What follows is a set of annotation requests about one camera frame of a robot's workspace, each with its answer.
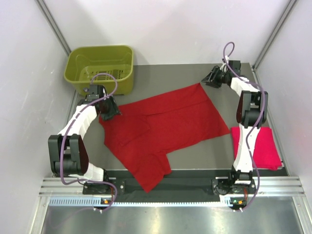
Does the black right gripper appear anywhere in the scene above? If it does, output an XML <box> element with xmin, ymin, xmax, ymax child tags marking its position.
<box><xmin>201</xmin><ymin>66</ymin><xmax>229</xmax><ymax>89</ymax></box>

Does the red t shirt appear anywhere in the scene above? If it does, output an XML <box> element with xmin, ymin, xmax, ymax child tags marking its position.
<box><xmin>99</xmin><ymin>83</ymin><xmax>230</xmax><ymax>192</ymax></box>

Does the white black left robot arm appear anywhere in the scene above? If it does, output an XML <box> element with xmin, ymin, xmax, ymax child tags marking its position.
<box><xmin>48</xmin><ymin>84</ymin><xmax>120</xmax><ymax>194</ymax></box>

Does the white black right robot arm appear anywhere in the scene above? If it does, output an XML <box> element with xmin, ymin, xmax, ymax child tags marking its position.
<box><xmin>202</xmin><ymin>58</ymin><xmax>268</xmax><ymax>195</ymax></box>

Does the olive green plastic basket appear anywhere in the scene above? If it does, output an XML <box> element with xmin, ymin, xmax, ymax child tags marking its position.
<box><xmin>64</xmin><ymin>45</ymin><xmax>134</xmax><ymax>96</ymax></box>

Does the folded pink t shirt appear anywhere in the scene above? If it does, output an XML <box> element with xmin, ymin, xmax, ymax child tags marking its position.
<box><xmin>230</xmin><ymin>126</ymin><xmax>283</xmax><ymax>171</ymax></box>

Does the slotted grey cable duct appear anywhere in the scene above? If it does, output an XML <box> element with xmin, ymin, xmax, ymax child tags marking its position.
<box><xmin>49</xmin><ymin>196</ymin><xmax>246</xmax><ymax>208</ymax></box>

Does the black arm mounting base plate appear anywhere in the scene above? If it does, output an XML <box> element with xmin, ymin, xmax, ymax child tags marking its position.
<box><xmin>55</xmin><ymin>169</ymin><xmax>256</xmax><ymax>202</ymax></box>

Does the aluminium frame rail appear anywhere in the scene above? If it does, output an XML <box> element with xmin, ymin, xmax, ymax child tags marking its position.
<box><xmin>39</xmin><ymin>176</ymin><xmax>305</xmax><ymax>196</ymax></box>

